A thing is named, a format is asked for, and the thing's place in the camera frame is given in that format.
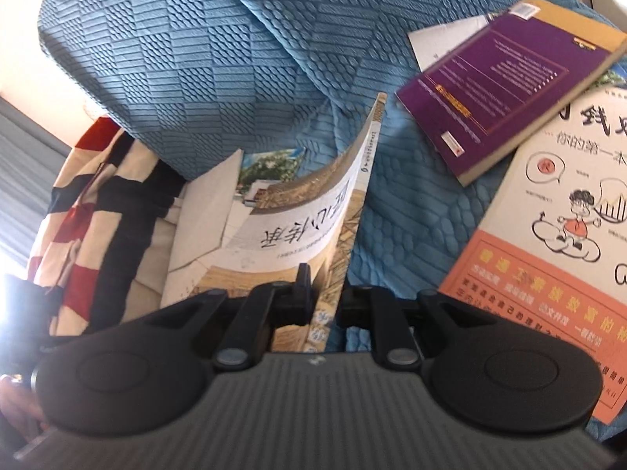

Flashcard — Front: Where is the red white navy striped blanket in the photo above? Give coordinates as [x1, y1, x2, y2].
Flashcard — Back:
[27, 117, 197, 338]

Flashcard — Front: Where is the grey curtain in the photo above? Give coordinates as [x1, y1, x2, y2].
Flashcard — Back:
[0, 98, 69, 265]

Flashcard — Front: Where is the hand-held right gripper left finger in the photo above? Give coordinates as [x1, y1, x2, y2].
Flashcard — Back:
[146, 263, 315, 371]

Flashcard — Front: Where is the wood-pattern cover book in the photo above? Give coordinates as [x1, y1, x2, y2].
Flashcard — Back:
[193, 92, 388, 353]

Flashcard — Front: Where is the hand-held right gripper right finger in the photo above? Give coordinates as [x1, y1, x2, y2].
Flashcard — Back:
[338, 286, 491, 371]

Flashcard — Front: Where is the white paper sheet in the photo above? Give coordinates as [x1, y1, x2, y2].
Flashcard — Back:
[408, 14, 491, 73]

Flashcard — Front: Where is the purple book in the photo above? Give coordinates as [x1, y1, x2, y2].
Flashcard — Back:
[396, 0, 627, 187]

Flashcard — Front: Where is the photo cover booklet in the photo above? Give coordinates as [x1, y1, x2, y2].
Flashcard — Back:
[235, 149, 307, 206]

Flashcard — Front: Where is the orange white cartoon book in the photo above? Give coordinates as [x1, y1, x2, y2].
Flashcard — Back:
[437, 71, 627, 426]

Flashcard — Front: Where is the blue textured sofa cover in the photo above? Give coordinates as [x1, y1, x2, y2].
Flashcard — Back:
[36, 0, 627, 451]

